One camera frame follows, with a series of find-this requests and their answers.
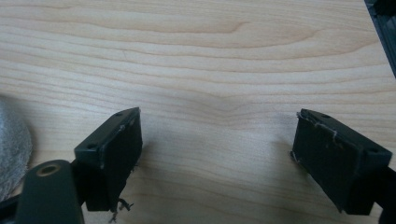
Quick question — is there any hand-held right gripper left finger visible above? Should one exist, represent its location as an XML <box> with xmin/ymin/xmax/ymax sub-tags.
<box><xmin>73</xmin><ymin>106</ymin><xmax>144</xmax><ymax>214</ymax></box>

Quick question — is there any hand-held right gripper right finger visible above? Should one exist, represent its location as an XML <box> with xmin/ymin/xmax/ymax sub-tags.
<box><xmin>290</xmin><ymin>107</ymin><xmax>393</xmax><ymax>217</ymax></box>

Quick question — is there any grey fuzzy cloth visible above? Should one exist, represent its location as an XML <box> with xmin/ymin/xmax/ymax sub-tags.
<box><xmin>0</xmin><ymin>94</ymin><xmax>34</xmax><ymax>203</ymax></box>

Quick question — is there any black metal frame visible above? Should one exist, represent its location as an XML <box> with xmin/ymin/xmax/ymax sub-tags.
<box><xmin>363</xmin><ymin>0</ymin><xmax>396</xmax><ymax>78</ymax></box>

